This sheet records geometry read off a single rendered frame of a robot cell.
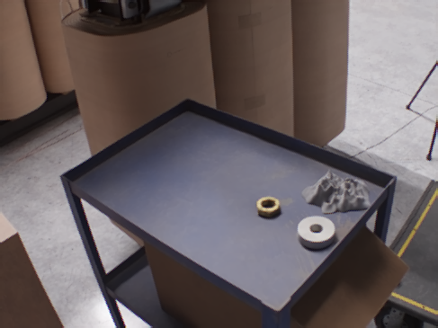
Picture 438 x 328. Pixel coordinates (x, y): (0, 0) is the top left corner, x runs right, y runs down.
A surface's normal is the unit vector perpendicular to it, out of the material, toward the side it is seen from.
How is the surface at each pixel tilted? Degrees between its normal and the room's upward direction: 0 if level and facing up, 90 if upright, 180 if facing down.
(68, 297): 0
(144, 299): 0
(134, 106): 90
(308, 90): 90
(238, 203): 0
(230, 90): 90
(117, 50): 90
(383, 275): 26
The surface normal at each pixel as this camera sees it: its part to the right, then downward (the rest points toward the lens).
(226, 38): -0.14, 0.58
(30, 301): 0.71, 0.37
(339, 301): 0.26, -0.58
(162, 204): -0.07, -0.81
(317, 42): 0.26, 0.55
